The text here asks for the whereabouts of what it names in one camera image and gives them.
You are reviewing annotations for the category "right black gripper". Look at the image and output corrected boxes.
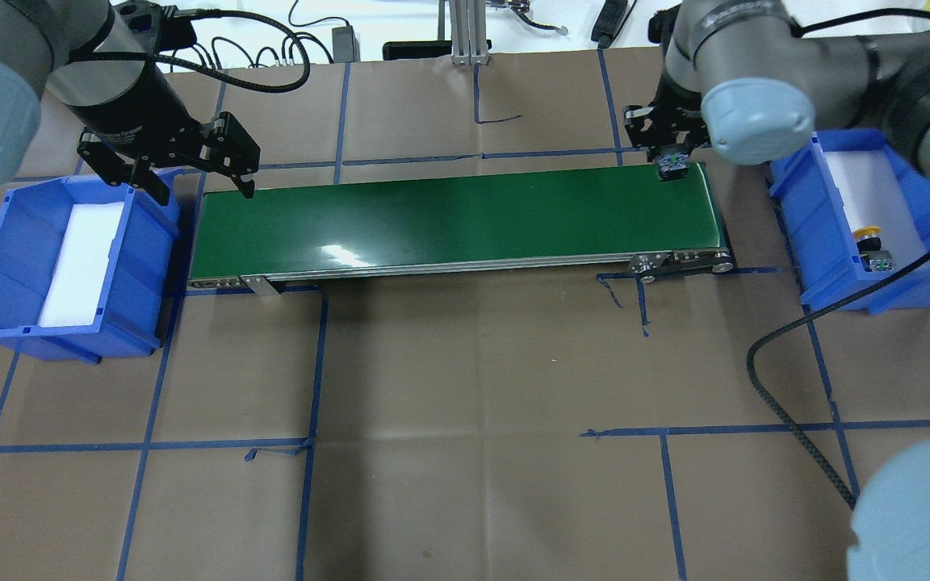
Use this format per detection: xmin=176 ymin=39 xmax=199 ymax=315
xmin=624 ymin=73 xmax=711 ymax=157

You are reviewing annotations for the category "green conveyor belt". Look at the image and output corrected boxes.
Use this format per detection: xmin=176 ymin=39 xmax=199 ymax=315
xmin=188 ymin=163 xmax=737 ymax=294

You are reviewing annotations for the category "yellow push button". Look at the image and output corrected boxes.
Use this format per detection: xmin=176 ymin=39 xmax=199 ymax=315
xmin=852 ymin=227 xmax=894 ymax=272

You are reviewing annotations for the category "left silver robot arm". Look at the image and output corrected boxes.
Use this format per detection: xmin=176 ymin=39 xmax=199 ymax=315
xmin=0 ymin=1 xmax=261 ymax=206

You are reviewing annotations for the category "left blue plastic bin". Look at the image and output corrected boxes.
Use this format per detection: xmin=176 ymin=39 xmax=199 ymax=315
xmin=0 ymin=169 xmax=182 ymax=364

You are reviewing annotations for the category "blue plastic bin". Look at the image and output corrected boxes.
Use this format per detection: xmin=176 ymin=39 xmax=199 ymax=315
xmin=0 ymin=169 xmax=182 ymax=364
xmin=770 ymin=129 xmax=930 ymax=311

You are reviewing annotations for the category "bin white foam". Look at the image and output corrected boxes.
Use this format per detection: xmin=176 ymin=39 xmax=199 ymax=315
xmin=824 ymin=150 xmax=926 ymax=270
xmin=37 ymin=202 xmax=124 ymax=328

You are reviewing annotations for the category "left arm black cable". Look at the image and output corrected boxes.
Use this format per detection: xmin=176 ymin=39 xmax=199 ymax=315
xmin=69 ymin=8 xmax=312 ymax=94

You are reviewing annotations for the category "black power adapter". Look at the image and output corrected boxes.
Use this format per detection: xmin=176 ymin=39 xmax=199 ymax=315
xmin=331 ymin=23 xmax=361 ymax=63

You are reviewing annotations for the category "right blue plastic bin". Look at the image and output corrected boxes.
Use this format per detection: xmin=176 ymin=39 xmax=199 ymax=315
xmin=770 ymin=129 xmax=930 ymax=311

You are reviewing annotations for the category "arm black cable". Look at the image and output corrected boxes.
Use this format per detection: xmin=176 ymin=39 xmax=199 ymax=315
xmin=746 ymin=218 xmax=930 ymax=511
xmin=69 ymin=8 xmax=312 ymax=94

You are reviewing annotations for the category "aluminium frame post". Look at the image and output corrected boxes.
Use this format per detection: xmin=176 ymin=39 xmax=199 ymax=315
xmin=446 ymin=0 xmax=490 ymax=66

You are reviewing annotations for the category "right bin white foam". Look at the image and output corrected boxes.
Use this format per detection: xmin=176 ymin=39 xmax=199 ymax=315
xmin=824 ymin=150 xmax=926 ymax=270

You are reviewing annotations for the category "left bin white foam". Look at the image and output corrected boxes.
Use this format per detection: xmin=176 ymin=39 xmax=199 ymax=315
xmin=37 ymin=202 xmax=124 ymax=328

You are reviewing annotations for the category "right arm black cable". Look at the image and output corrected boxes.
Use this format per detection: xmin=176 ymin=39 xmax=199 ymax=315
xmin=746 ymin=218 xmax=930 ymax=511

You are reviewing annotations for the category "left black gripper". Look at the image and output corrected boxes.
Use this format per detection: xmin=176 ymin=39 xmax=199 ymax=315
xmin=75 ymin=73 xmax=261 ymax=207

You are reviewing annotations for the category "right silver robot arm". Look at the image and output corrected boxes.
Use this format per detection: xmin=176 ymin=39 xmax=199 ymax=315
xmin=624 ymin=1 xmax=930 ymax=580

